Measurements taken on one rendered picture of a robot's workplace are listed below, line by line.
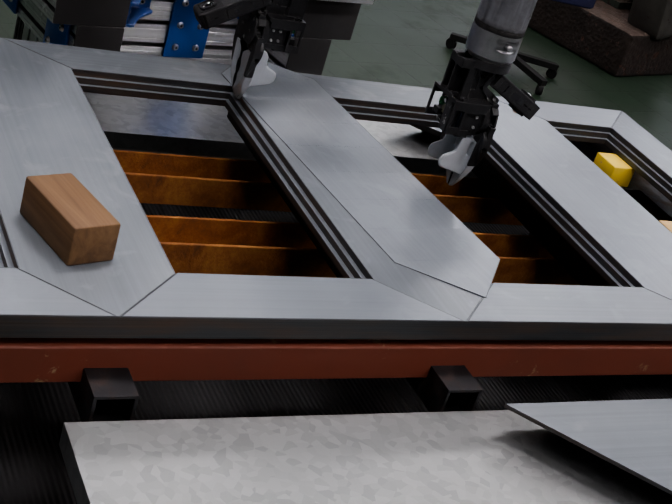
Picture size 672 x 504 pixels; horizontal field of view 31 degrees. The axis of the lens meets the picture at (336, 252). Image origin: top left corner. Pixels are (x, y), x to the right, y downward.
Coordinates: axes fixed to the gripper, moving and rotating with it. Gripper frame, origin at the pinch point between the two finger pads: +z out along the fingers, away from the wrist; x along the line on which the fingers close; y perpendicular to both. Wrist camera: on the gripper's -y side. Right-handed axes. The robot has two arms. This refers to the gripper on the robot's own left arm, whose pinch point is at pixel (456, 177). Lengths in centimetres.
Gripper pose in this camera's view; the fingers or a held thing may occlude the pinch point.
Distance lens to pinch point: 188.5
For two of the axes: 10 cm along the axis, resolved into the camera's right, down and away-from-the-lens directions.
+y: -8.8, -0.4, -4.7
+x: 3.8, 5.4, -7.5
